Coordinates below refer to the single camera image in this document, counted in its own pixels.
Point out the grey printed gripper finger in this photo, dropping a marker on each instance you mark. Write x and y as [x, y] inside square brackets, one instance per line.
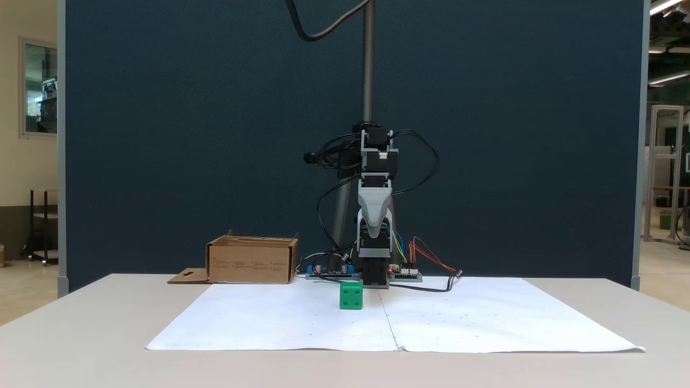
[374, 203]

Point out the green die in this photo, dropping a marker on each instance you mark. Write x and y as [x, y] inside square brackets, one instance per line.
[351, 296]

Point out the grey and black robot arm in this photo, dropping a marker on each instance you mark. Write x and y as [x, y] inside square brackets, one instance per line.
[377, 153]

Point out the grey motor driver circuit board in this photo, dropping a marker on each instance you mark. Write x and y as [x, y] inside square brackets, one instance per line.
[407, 275]

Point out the blue power circuit board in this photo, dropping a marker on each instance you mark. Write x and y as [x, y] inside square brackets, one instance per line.
[329, 272]

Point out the brown cardboard box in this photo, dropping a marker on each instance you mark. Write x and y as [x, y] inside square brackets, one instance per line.
[250, 264]

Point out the white paper sheet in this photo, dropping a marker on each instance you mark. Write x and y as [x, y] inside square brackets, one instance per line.
[269, 318]
[501, 318]

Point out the dark blue partition panel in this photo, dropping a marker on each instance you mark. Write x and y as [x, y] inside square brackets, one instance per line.
[161, 134]

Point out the black shelf rack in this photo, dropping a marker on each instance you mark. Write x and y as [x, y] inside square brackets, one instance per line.
[46, 215]

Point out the metal camera stand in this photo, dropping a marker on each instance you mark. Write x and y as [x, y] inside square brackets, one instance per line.
[368, 64]

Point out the aluminium profile frame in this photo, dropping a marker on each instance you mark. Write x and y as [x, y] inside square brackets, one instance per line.
[655, 172]

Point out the framed wall window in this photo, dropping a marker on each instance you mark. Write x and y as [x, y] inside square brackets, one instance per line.
[40, 89]

